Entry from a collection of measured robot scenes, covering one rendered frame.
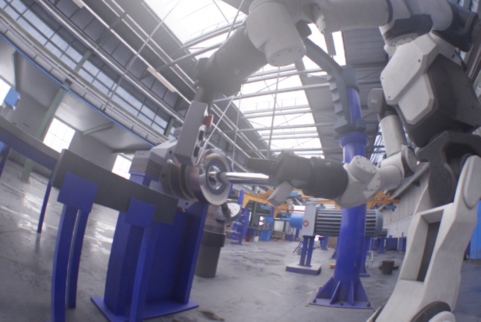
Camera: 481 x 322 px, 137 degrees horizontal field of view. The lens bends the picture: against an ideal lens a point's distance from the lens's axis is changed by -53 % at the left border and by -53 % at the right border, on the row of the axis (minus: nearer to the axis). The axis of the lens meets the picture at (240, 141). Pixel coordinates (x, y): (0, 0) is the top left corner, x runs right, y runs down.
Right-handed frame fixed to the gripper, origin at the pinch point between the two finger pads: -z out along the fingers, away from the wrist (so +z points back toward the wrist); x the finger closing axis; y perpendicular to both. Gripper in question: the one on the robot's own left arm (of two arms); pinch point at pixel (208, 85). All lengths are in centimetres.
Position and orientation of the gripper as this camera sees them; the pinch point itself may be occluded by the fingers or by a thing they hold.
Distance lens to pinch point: 50.0
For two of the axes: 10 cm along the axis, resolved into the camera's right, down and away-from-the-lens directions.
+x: 7.9, 3.8, 4.8
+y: 1.9, -8.9, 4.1
